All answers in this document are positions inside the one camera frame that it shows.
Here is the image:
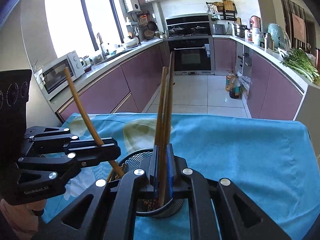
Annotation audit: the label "wooden chopstick red end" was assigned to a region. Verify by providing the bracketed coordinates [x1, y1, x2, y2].
[163, 50, 175, 146]
[156, 65, 169, 208]
[63, 67, 125, 178]
[155, 67, 168, 146]

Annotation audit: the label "kitchen faucet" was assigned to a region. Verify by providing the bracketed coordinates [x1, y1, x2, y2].
[97, 33, 107, 59]

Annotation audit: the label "kitchen window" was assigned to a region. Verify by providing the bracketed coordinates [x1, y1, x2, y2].
[44, 0, 124, 57]

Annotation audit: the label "teal kitchen appliance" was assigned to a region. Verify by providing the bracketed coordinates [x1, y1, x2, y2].
[267, 23, 291, 50]

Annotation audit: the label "person's left hand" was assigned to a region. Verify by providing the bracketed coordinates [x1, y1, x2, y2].
[1, 199, 47, 239]

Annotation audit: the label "black mesh utensil cup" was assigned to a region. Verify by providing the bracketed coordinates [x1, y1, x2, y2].
[119, 148, 184, 219]

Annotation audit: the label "white microwave oven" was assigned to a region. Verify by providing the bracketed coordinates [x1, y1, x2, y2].
[34, 51, 85, 100]

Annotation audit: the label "blue floral tablecloth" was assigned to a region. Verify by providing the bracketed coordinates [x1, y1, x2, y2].
[42, 113, 319, 239]

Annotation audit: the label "pink lower cabinets left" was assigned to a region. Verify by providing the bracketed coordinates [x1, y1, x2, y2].
[56, 41, 171, 122]

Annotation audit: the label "pink cabinets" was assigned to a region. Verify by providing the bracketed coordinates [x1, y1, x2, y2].
[213, 37, 304, 121]
[56, 41, 171, 122]

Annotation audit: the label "cooking oil bottle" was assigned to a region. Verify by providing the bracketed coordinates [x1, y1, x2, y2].
[226, 70, 241, 99]

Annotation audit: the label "pink lower cabinets right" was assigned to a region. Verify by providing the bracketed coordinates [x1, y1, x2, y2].
[213, 37, 304, 121]

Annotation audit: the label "black built-in oven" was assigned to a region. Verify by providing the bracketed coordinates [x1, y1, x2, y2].
[168, 35, 215, 75]

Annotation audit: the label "white water heater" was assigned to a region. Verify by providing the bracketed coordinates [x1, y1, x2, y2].
[124, 0, 140, 13]

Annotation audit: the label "black range hood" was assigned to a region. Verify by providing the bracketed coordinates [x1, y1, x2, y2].
[165, 14, 211, 37]

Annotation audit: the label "green leafy vegetables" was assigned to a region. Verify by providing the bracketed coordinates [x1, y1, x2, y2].
[283, 48, 319, 86]

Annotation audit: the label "steel thermos bottle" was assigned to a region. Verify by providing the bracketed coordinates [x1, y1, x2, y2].
[264, 33, 274, 50]

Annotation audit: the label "silver toaster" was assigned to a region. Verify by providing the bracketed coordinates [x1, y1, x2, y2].
[211, 24, 226, 35]

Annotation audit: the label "steel cooking pot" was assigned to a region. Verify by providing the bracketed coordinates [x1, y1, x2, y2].
[232, 23, 249, 38]

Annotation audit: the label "pink electric kettle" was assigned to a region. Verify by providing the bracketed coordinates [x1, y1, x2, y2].
[250, 16, 261, 30]

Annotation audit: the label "black camera box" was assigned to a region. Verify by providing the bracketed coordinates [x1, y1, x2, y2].
[1, 69, 32, 139]

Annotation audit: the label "wall spice rack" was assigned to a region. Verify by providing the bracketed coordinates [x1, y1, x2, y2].
[206, 0, 237, 22]

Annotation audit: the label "pink wall picture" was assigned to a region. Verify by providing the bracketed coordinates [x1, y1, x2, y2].
[292, 14, 306, 43]

